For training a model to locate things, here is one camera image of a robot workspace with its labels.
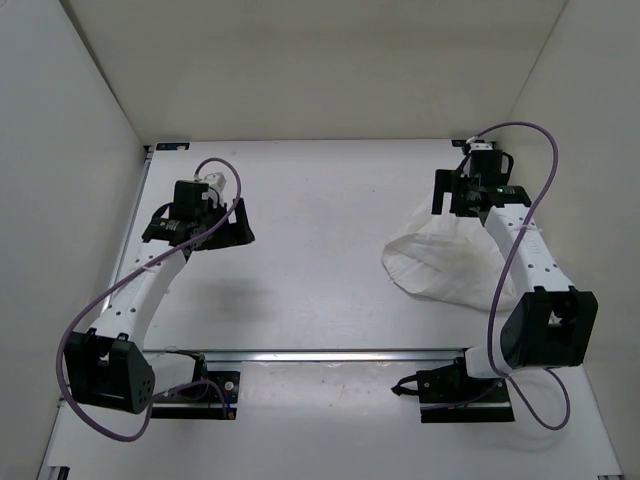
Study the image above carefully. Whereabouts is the white pleated skirt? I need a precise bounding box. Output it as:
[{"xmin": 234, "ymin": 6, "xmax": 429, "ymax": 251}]
[{"xmin": 381, "ymin": 198, "xmax": 504, "ymax": 311}]

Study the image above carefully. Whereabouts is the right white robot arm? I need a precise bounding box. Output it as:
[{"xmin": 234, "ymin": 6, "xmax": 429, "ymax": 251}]
[{"xmin": 382, "ymin": 141, "xmax": 598, "ymax": 408}]

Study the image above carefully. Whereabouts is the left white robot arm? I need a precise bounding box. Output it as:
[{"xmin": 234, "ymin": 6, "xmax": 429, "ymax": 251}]
[{"xmin": 64, "ymin": 172, "xmax": 255, "ymax": 414}]

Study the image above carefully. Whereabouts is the left blue corner label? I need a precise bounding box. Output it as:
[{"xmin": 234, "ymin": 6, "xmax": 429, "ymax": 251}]
[{"xmin": 155, "ymin": 142, "xmax": 190, "ymax": 151}]

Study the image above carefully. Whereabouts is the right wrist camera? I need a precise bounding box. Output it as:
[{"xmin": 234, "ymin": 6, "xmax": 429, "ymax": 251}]
[{"xmin": 463, "ymin": 137, "xmax": 495, "ymax": 154}]

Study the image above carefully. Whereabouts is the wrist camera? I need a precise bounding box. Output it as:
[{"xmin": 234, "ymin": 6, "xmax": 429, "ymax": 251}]
[
  {"xmin": 193, "ymin": 172, "xmax": 227, "ymax": 203},
  {"xmin": 463, "ymin": 137, "xmax": 495, "ymax": 154}
]

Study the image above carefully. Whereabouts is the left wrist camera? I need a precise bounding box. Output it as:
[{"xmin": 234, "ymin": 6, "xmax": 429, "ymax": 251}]
[{"xmin": 193, "ymin": 172, "xmax": 227, "ymax": 203}]

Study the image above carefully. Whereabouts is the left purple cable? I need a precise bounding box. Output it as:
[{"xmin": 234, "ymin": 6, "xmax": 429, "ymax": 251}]
[{"xmin": 55, "ymin": 157, "xmax": 243, "ymax": 442}]

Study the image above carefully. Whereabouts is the purple cable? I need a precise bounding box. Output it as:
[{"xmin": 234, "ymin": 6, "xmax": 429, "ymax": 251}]
[
  {"xmin": 55, "ymin": 157, "xmax": 243, "ymax": 442},
  {"xmin": 419, "ymin": 121, "xmax": 572, "ymax": 431}
]

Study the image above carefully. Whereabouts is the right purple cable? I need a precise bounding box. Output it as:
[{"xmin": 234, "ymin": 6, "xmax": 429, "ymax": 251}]
[{"xmin": 419, "ymin": 121, "xmax": 572, "ymax": 431}]

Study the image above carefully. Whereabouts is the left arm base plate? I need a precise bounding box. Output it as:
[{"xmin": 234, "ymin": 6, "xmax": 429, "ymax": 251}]
[{"xmin": 152, "ymin": 370, "xmax": 241, "ymax": 421}]

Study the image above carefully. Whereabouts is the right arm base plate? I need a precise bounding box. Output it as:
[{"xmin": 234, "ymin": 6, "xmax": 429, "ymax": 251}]
[{"xmin": 416, "ymin": 365, "xmax": 515, "ymax": 424}]

